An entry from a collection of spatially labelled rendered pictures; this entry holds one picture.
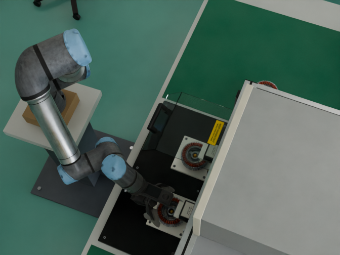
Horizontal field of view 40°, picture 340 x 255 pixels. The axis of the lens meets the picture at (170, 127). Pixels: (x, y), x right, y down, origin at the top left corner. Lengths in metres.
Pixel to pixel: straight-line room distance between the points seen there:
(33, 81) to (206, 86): 0.87
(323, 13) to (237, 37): 0.42
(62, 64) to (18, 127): 0.73
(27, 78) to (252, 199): 0.73
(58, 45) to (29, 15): 1.99
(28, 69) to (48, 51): 0.08
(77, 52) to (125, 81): 1.56
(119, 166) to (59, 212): 1.24
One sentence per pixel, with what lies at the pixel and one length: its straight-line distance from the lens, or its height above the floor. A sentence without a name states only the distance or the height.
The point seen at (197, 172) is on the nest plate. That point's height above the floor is 0.78.
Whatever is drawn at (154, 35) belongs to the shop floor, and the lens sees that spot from 3.15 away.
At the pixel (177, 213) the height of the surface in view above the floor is 0.88.
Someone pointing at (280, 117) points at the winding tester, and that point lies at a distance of 1.40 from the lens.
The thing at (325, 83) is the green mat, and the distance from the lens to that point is 2.16.
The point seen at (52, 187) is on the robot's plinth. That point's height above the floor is 0.02.
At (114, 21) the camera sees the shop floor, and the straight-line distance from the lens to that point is 3.25.
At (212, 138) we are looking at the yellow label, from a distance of 1.62.
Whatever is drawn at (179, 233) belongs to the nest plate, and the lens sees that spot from 1.81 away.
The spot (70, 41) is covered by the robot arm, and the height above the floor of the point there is 1.41.
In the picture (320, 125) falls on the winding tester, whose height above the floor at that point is 1.32.
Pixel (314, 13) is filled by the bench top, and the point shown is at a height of 0.75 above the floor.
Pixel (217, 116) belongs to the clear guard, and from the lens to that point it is 1.66.
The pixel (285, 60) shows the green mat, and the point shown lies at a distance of 2.18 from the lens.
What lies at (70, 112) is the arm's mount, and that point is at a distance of 2.04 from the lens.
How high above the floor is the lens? 2.55
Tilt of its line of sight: 65 degrees down
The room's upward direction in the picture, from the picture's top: 5 degrees counter-clockwise
